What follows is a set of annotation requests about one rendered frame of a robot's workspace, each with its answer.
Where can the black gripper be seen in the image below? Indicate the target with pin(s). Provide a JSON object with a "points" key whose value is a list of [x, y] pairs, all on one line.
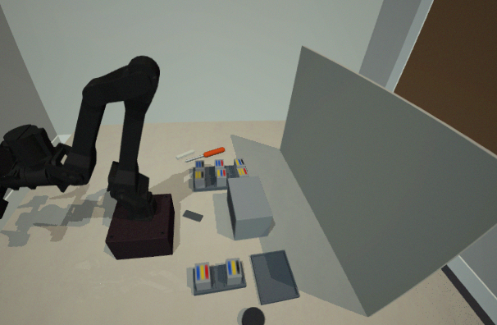
{"points": [[15, 182]]}

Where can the grey flat panel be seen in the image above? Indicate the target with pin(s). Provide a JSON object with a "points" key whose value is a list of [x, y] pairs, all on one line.
{"points": [[397, 192]]}

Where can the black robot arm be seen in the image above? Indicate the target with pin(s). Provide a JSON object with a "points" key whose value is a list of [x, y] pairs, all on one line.
{"points": [[135, 84]]}

